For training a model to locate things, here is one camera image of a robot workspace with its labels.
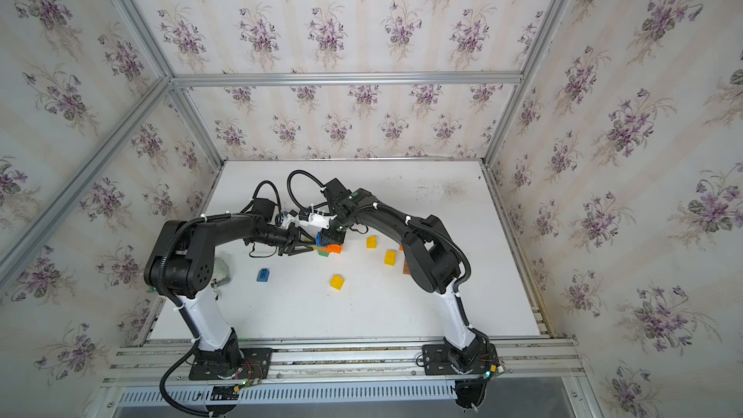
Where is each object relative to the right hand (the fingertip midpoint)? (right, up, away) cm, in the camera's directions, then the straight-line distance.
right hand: (330, 236), depth 90 cm
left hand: (-6, -3, 0) cm, 6 cm away
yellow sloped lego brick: (+3, -13, -4) cm, 14 cm away
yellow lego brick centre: (+19, -7, 0) cm, 20 cm away
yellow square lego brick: (+13, -3, +5) cm, 14 cm away
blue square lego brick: (-3, 0, -3) cm, 5 cm away
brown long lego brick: (+24, -10, 0) cm, 26 cm away
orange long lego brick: (+1, -3, -2) cm, 4 cm away
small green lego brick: (-3, -6, +2) cm, 7 cm away
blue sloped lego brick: (-20, -11, -4) cm, 23 cm away
